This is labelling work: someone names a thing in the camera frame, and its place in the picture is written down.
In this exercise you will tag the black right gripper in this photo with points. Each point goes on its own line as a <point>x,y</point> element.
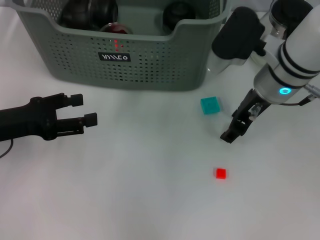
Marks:
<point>243,112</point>

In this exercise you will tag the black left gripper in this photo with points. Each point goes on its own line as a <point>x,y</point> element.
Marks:
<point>25,120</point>

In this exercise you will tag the teal square brick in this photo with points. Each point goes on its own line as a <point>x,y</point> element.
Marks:
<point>211,105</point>

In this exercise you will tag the red square brick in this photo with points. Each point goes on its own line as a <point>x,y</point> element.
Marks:
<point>221,173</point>

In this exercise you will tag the orange-red brick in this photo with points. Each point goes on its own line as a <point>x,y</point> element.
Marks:
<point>113,28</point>

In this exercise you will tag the glass teacup black base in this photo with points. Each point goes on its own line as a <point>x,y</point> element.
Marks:
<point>127,29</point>
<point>75,15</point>
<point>105,12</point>
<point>178,15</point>

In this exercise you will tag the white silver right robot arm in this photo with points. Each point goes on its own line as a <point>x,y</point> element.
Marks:
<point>295,55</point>

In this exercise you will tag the grey perforated storage bin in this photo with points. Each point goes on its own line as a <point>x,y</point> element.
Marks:
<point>75,62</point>

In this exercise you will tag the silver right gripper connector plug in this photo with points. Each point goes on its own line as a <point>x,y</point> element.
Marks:
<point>255,111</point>

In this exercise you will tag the black right wrist camera housing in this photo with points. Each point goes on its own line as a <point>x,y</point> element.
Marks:
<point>235,37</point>

